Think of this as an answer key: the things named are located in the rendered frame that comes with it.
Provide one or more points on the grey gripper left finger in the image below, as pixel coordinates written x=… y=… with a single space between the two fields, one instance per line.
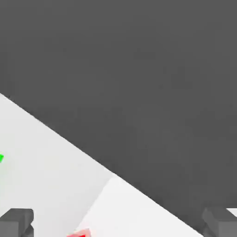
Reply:
x=14 y=222

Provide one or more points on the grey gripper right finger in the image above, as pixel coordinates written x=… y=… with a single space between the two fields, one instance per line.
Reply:
x=222 y=224

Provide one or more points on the small green cube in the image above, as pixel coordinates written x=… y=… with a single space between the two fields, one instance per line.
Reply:
x=1 y=158

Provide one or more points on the small red cube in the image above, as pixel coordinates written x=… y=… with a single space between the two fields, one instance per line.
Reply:
x=79 y=234

